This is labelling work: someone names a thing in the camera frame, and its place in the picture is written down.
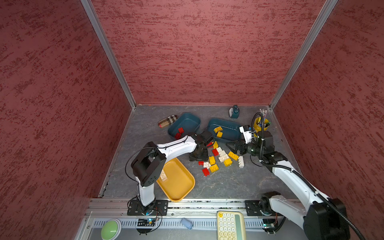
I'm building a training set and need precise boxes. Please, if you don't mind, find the circuit board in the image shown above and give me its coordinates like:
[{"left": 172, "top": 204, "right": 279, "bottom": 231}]
[
  {"left": 137, "top": 219, "right": 156, "bottom": 228},
  {"left": 262, "top": 219, "right": 278, "bottom": 232}
]

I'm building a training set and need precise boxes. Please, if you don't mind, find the plaid fabric pouch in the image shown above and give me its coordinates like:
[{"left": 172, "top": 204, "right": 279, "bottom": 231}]
[{"left": 158, "top": 115, "right": 179, "bottom": 128}]

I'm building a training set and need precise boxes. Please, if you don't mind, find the red lego bottom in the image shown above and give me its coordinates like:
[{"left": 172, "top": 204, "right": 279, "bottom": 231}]
[{"left": 202, "top": 168, "right": 210, "bottom": 177}]

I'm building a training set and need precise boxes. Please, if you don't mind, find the small blue grey cylinder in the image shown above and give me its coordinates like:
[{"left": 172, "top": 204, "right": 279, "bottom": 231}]
[{"left": 181, "top": 218, "right": 194, "bottom": 230}]

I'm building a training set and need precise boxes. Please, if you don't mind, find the cream green calculator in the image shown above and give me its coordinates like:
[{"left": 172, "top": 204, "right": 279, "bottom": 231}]
[{"left": 217, "top": 211, "right": 246, "bottom": 240}]

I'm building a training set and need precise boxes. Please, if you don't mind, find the yellow plastic tray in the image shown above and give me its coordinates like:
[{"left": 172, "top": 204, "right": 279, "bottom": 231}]
[{"left": 157, "top": 158, "right": 196, "bottom": 202}]

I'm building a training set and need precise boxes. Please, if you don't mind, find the left circuit board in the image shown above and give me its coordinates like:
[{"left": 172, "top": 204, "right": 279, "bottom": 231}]
[{"left": 137, "top": 219, "right": 156, "bottom": 228}]

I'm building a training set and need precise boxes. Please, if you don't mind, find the teal plastic bin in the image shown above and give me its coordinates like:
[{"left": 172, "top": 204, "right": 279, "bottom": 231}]
[
  {"left": 207, "top": 118, "right": 243, "bottom": 143},
  {"left": 168, "top": 113, "right": 201, "bottom": 139}
]

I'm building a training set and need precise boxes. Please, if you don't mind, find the white lego cluster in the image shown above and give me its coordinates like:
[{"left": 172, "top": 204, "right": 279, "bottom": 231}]
[{"left": 216, "top": 147, "right": 230, "bottom": 163}]

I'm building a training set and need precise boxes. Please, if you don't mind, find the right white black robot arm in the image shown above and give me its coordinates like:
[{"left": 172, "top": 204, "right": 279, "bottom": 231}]
[{"left": 226, "top": 131, "right": 351, "bottom": 240}]

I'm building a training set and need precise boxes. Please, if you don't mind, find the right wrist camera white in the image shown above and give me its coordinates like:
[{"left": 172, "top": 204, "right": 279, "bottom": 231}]
[{"left": 239, "top": 125, "right": 254, "bottom": 144}]

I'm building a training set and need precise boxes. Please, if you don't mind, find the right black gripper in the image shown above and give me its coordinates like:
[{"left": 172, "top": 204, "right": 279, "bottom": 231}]
[{"left": 225, "top": 137, "right": 264, "bottom": 157}]

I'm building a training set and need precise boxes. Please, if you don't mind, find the white lego long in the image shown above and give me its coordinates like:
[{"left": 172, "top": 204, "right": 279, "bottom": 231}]
[{"left": 160, "top": 170, "right": 168, "bottom": 182}]

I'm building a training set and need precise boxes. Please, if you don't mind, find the right circuit board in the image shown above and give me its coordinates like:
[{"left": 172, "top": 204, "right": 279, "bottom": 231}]
[{"left": 262, "top": 219, "right": 278, "bottom": 232}]

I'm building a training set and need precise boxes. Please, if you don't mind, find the left teal plastic bin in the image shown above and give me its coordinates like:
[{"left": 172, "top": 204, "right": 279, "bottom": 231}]
[{"left": 168, "top": 113, "right": 201, "bottom": 139}]

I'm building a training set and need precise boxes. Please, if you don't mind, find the yellow lego bottom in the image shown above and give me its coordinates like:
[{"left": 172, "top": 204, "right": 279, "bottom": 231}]
[{"left": 209, "top": 164, "right": 219, "bottom": 173}]

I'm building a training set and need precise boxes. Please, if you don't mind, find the teal white small bottle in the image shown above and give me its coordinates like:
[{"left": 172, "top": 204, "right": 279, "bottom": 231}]
[{"left": 229, "top": 105, "right": 240, "bottom": 119}]

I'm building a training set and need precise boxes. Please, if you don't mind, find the right teal plastic bin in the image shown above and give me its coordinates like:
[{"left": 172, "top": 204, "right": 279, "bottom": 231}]
[{"left": 207, "top": 118, "right": 243, "bottom": 143}]

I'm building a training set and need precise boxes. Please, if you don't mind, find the white lego small centre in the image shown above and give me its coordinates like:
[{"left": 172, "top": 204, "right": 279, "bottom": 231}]
[{"left": 203, "top": 162, "right": 211, "bottom": 168}]

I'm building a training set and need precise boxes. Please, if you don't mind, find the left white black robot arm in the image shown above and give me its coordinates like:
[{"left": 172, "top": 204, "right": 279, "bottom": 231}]
[{"left": 131, "top": 131, "right": 213, "bottom": 207}]

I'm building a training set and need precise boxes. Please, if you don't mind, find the yellow pen cup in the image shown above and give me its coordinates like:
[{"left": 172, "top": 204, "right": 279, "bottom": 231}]
[{"left": 253, "top": 117, "right": 271, "bottom": 137}]

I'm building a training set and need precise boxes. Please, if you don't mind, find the red lego middle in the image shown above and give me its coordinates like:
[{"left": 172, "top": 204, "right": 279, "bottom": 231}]
[{"left": 212, "top": 149, "right": 219, "bottom": 156}]

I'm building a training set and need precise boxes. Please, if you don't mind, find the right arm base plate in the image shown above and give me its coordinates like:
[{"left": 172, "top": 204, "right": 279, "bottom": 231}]
[{"left": 245, "top": 199, "right": 276, "bottom": 217}]

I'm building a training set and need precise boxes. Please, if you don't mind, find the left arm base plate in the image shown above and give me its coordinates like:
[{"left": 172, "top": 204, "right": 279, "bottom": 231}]
[{"left": 127, "top": 198, "right": 169, "bottom": 217}]

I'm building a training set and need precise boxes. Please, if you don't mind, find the white lego far right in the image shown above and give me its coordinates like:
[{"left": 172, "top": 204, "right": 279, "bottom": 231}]
[{"left": 238, "top": 156, "right": 245, "bottom": 169}]

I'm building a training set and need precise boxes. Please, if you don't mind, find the green push button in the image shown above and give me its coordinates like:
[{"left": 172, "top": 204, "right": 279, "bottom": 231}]
[{"left": 101, "top": 219, "right": 122, "bottom": 240}]

